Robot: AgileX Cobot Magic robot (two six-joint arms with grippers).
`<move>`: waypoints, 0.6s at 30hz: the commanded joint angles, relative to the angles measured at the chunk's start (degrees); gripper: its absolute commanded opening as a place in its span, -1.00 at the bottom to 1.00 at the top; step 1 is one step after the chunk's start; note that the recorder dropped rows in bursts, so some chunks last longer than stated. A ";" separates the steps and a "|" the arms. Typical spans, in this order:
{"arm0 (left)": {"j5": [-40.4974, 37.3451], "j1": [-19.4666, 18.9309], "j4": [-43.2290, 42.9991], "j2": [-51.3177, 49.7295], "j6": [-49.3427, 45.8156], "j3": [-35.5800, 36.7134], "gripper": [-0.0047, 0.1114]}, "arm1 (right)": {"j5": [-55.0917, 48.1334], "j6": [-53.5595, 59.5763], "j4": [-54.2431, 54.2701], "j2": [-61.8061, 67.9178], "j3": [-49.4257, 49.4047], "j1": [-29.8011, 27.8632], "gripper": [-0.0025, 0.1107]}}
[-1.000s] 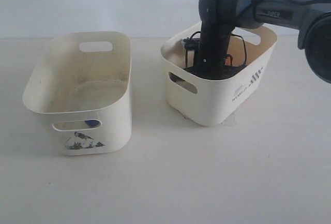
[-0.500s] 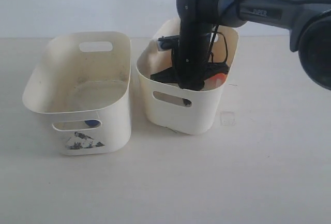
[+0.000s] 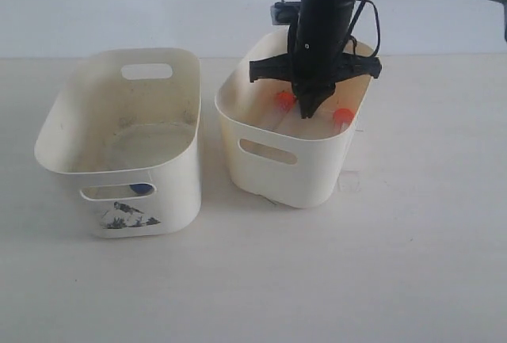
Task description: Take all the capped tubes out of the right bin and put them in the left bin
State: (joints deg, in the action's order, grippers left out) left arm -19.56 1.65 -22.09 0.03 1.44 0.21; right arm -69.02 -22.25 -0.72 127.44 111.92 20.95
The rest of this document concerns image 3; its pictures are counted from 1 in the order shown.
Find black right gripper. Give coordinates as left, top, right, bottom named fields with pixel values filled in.
left=249, top=29, right=382, bottom=119

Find cream plastic bin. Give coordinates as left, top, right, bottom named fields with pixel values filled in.
left=215, top=28, right=371, bottom=208
left=34, top=48, right=202, bottom=238

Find orange-capped clear tube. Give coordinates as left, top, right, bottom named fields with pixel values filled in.
left=259, top=91, right=296, bottom=131
left=333, top=108, right=355, bottom=134

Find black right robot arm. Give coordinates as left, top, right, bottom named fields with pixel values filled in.
left=250, top=0, right=506, bottom=119

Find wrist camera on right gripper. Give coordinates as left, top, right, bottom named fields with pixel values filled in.
left=270, top=0, right=301, bottom=26

